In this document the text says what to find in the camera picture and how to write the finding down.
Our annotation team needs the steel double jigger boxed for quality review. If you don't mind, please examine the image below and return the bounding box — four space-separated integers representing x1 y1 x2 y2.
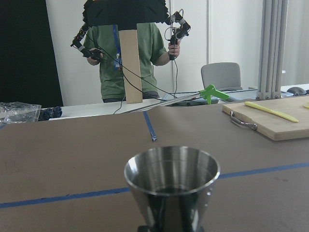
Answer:
124 146 220 232

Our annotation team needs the grey office chair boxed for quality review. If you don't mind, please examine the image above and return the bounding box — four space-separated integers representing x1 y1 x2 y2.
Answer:
201 62 242 91

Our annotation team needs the wooden board plank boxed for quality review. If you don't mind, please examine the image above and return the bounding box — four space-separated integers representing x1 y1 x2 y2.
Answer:
119 30 142 104

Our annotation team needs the person in green shirt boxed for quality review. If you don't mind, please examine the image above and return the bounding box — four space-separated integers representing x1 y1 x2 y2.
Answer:
84 23 181 103

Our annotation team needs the yellow plastic knife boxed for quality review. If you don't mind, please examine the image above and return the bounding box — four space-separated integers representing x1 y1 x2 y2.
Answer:
244 101 299 123

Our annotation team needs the clear plastic bag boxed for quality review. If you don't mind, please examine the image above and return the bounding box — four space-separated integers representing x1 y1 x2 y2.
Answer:
0 101 41 125

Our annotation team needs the black computer mouse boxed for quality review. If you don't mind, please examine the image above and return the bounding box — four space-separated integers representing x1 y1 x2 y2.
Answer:
287 87 307 96

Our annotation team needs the green handled reacher grabber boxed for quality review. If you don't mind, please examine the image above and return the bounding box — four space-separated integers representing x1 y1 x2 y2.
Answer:
126 85 229 113

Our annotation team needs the aluminium frame post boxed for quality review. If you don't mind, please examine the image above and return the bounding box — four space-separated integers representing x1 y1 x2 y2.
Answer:
256 0 288 101

